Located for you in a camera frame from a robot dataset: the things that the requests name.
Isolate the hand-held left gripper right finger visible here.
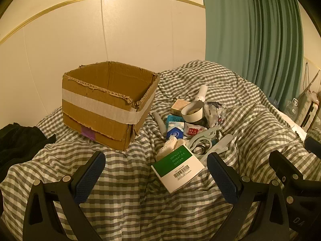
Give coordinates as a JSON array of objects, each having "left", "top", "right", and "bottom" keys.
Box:
[{"left": 206, "top": 152, "right": 291, "bottom": 241}]

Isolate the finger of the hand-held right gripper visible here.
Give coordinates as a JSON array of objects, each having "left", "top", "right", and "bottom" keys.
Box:
[
  {"left": 269, "top": 150, "right": 304, "bottom": 181},
  {"left": 305, "top": 137, "right": 321, "bottom": 157}
]

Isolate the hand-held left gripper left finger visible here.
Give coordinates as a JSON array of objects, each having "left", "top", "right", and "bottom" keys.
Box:
[{"left": 22, "top": 151, "right": 106, "bottom": 241}]

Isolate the black hair tie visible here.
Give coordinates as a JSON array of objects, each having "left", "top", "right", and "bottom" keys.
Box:
[{"left": 192, "top": 144, "right": 210, "bottom": 156}]

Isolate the green and white carton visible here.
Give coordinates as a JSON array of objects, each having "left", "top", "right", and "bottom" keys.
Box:
[{"left": 151, "top": 144, "right": 205, "bottom": 194}]

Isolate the taped cardboard box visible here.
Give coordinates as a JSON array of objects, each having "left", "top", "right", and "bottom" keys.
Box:
[{"left": 62, "top": 61, "right": 160, "bottom": 151}]

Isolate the small tan carton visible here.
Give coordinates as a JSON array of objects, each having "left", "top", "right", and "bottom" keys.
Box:
[{"left": 171, "top": 99, "right": 192, "bottom": 116}]

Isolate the white tube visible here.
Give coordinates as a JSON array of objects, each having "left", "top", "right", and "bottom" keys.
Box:
[{"left": 196, "top": 85, "right": 208, "bottom": 103}]

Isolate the dark round container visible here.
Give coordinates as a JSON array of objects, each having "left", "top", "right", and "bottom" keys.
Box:
[{"left": 190, "top": 117, "right": 207, "bottom": 127}]

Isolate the white ribbed case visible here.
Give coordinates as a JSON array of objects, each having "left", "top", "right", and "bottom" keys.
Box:
[{"left": 298, "top": 90, "right": 321, "bottom": 132}]

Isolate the clear bottle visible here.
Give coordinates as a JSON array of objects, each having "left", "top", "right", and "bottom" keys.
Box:
[{"left": 284, "top": 99, "right": 301, "bottom": 121}]

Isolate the white plush toy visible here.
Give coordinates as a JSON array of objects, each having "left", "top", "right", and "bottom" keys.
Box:
[{"left": 187, "top": 127, "right": 222, "bottom": 152}]

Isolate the red and white packet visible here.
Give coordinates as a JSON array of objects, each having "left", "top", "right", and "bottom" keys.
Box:
[{"left": 184, "top": 122, "right": 208, "bottom": 140}]

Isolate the grey checked blanket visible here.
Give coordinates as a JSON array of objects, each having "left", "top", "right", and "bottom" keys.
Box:
[{"left": 0, "top": 60, "right": 319, "bottom": 241}]

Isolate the crinkled clear plastic bag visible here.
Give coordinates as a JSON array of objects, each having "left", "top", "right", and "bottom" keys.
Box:
[{"left": 203, "top": 100, "right": 227, "bottom": 128}]

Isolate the white lace cloth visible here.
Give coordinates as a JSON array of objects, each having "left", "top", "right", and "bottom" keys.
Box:
[{"left": 156, "top": 135, "right": 190, "bottom": 161}]

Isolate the blue and white tissue pack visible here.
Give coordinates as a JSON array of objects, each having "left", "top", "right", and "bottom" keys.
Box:
[{"left": 166, "top": 124, "right": 186, "bottom": 140}]

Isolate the white tape roll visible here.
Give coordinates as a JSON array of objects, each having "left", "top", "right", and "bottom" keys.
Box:
[{"left": 181, "top": 101, "right": 205, "bottom": 122}]

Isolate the teal flat packet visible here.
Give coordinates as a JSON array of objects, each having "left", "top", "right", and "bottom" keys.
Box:
[{"left": 166, "top": 115, "right": 185, "bottom": 128}]

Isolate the black cloth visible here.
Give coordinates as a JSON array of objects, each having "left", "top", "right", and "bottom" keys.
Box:
[{"left": 0, "top": 123, "right": 57, "bottom": 181}]

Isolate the pale grey stick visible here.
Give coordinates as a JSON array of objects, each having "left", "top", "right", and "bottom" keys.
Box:
[{"left": 153, "top": 112, "right": 167, "bottom": 135}]

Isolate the green curtain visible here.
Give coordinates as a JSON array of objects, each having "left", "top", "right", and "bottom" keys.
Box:
[{"left": 201, "top": 0, "right": 305, "bottom": 113}]

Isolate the hanging grey cable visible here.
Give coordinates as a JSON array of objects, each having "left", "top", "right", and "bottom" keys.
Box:
[{"left": 302, "top": 61, "right": 321, "bottom": 93}]

